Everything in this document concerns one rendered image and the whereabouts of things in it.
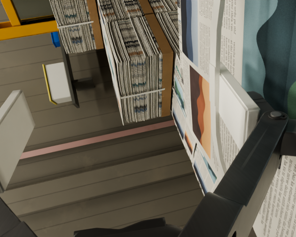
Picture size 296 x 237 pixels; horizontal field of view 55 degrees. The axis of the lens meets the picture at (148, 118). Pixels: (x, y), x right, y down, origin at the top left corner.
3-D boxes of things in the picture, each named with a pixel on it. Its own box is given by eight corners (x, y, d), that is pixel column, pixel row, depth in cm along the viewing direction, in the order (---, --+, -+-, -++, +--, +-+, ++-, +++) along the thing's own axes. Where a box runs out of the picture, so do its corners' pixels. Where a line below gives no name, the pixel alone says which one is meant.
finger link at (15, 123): (4, 193, 15) (-10, 196, 15) (35, 125, 21) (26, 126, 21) (-18, 149, 14) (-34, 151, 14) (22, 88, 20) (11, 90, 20)
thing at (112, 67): (125, 125, 135) (122, 125, 135) (114, 84, 153) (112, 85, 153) (116, 65, 107) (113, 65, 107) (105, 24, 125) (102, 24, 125)
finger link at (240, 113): (246, 109, 14) (261, 107, 14) (211, 62, 20) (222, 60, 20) (242, 157, 16) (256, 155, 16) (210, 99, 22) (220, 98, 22)
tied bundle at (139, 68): (171, 115, 138) (124, 126, 135) (155, 76, 156) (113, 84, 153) (175, 52, 109) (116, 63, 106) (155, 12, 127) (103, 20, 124)
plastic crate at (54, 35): (58, 24, 335) (50, 25, 334) (55, 17, 316) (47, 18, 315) (63, 46, 334) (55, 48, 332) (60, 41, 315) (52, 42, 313)
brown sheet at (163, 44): (169, 115, 138) (161, 117, 137) (154, 76, 156) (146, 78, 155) (173, 51, 109) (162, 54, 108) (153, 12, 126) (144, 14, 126)
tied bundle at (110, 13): (154, 75, 156) (113, 82, 153) (142, 42, 174) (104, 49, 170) (155, 12, 126) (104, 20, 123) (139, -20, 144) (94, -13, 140)
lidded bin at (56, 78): (68, 67, 340) (49, 71, 336) (64, 60, 307) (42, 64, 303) (75, 101, 338) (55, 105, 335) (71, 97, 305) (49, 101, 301)
